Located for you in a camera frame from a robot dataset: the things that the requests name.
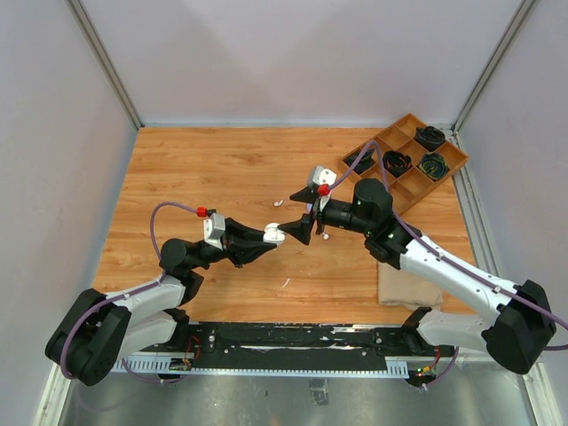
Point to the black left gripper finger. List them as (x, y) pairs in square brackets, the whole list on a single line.
[(249, 252), (240, 231)]

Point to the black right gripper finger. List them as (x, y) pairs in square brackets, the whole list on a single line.
[(307, 195), (301, 229)]

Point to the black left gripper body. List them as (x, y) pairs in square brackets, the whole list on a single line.
[(209, 254)]

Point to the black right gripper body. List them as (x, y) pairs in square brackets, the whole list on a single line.
[(339, 214)]

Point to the white round charging case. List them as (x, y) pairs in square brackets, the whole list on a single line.
[(273, 235)]

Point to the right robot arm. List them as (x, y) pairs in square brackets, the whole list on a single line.
[(512, 322)]

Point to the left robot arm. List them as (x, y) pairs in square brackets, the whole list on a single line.
[(102, 328)]

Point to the dark green rolled tie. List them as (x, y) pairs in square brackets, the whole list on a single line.
[(360, 160)]

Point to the black orange rolled tie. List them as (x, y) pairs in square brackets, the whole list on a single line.
[(397, 163)]

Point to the beige folded cloth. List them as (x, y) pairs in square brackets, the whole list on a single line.
[(400, 288)]

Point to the wooden compartment tray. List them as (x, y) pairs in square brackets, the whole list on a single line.
[(413, 158)]

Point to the blue yellow rolled tie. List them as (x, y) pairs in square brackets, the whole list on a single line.
[(434, 166)]

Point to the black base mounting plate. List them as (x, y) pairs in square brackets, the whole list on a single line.
[(296, 347)]

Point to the black dotted rolled tie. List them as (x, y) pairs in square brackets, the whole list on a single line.
[(430, 137)]

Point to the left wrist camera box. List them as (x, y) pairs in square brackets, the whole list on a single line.
[(213, 230)]

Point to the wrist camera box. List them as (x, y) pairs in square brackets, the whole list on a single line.
[(320, 180), (213, 230)]

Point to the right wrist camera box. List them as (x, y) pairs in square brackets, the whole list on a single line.
[(320, 180)]

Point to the aluminium frame rail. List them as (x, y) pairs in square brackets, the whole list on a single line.
[(98, 49)]

